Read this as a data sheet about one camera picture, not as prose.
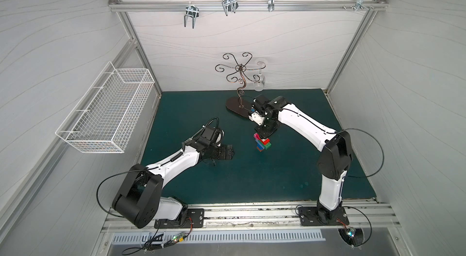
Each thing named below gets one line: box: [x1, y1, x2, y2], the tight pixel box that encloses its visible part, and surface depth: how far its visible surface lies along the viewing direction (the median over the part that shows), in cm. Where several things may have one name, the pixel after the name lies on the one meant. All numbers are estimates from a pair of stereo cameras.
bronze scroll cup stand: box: [215, 52, 267, 118], surface depth 92 cm
